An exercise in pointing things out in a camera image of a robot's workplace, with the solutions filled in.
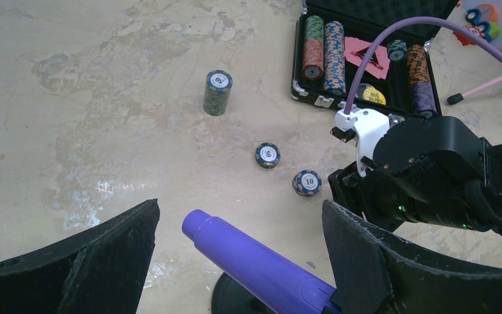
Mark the triangular all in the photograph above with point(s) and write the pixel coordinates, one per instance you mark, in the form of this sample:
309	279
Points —
360	54

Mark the blue and orange chip row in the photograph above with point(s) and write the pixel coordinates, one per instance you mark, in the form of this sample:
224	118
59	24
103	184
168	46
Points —
334	80

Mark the colourful toy car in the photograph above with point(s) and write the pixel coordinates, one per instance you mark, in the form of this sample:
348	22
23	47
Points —
482	21

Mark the red toy card pack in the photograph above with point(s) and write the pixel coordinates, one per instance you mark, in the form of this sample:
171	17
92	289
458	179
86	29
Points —
470	35

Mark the green and red chip row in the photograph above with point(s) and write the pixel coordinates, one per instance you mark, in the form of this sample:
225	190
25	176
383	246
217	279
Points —
313	48

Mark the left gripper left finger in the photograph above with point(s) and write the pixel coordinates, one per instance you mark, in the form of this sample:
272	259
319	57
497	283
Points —
100	270

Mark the clear plastic button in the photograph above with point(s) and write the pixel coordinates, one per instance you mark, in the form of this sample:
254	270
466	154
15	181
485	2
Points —
361	86

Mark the pink playing card deck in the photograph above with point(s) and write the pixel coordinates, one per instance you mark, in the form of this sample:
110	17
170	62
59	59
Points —
352	44

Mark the purple handheld massager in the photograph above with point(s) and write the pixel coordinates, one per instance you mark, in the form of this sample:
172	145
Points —
281	285

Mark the dark green chip stack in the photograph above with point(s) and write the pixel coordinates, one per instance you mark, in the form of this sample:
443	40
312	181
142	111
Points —
397	50

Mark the orange and black chip row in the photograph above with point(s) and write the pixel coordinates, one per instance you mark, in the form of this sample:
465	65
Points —
417	65

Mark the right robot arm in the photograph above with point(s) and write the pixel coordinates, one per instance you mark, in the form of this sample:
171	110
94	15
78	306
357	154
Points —
486	196

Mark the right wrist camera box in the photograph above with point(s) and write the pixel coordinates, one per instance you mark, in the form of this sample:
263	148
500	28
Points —
365	127

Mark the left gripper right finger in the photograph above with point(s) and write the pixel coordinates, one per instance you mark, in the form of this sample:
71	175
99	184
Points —
376	271

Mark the tall grey chip stack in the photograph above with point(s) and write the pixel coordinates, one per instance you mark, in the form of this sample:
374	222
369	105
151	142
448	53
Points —
217	90

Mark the black aluminium poker case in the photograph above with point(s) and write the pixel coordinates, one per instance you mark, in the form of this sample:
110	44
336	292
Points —
363	20

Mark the ten value poker chip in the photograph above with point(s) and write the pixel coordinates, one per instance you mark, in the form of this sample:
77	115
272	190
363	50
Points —
307	183

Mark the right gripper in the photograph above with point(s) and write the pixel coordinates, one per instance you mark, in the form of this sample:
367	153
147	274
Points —
420	171

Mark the fifty value poker chip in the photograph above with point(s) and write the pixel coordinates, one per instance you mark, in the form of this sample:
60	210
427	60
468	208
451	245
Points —
267	155

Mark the yellow big blind button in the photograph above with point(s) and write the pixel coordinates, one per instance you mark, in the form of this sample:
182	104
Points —
370	93

